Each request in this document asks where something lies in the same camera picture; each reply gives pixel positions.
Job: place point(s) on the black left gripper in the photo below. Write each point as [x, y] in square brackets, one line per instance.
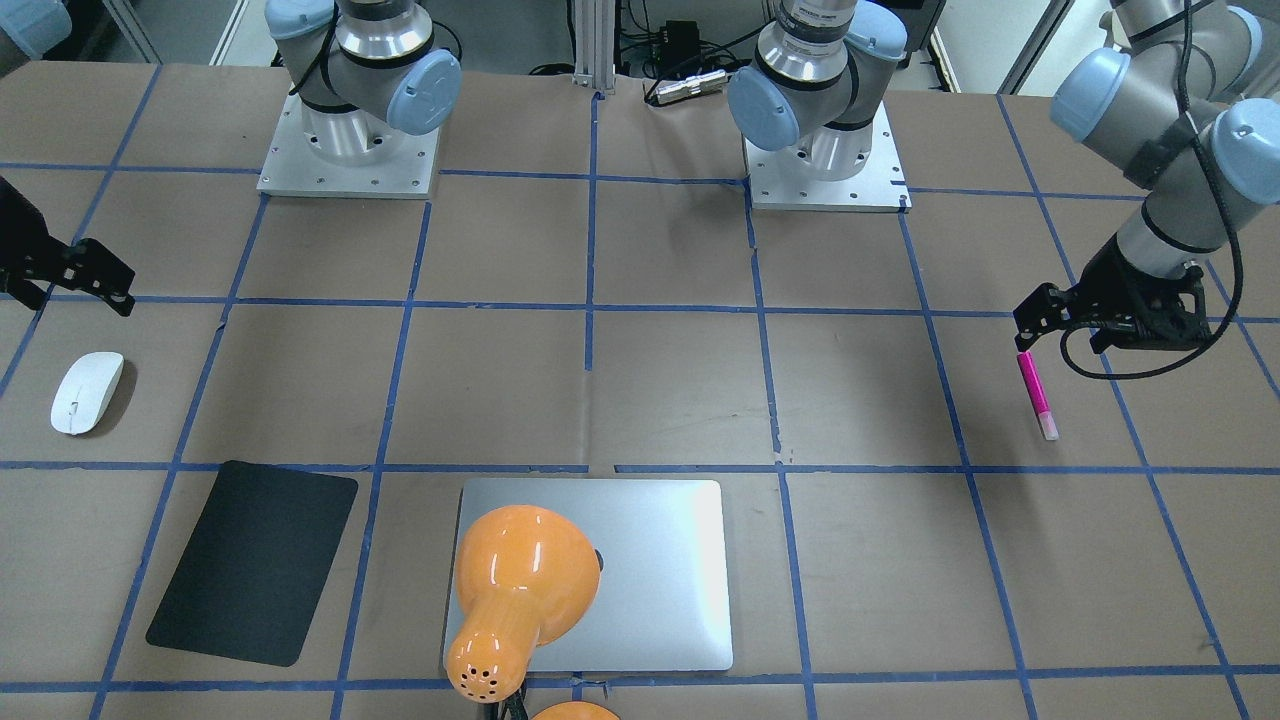
[1115, 277]

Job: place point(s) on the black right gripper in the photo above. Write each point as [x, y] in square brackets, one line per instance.
[22, 233]

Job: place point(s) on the pink marker pen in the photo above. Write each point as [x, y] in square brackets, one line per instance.
[1037, 397]

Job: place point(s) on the white computer mouse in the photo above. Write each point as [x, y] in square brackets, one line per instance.
[85, 392]

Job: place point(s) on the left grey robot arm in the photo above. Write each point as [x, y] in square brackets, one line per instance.
[1180, 112]

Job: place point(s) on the black mousepad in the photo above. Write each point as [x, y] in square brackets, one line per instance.
[251, 576]

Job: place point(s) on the silver closed laptop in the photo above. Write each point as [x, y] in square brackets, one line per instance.
[664, 602]

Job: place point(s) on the orange desk lamp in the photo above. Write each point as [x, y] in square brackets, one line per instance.
[524, 576]

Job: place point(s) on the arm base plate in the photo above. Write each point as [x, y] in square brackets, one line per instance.
[346, 156]
[832, 170]

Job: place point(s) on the aluminium frame post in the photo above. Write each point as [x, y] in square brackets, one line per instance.
[594, 42]

